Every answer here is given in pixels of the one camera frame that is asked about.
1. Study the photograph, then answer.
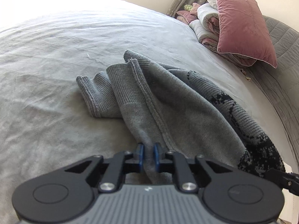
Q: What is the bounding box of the small beige trinket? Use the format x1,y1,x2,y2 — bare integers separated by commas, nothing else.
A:
240,69,251,81

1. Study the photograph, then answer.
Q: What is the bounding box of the grey bed sheet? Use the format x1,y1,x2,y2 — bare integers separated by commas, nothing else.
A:
1,0,296,223

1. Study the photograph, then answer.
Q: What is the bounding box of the pink velvet pillow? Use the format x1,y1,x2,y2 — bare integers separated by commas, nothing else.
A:
216,0,278,68

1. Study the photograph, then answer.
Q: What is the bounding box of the grey quilted headboard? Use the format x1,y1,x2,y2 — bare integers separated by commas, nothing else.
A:
248,17,298,172

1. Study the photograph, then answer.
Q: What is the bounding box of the grey knit sweater black pattern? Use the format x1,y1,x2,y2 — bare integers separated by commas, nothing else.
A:
76,50,285,177

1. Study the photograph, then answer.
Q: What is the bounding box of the folded grey pink duvet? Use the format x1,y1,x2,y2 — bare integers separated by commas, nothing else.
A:
189,0,257,67

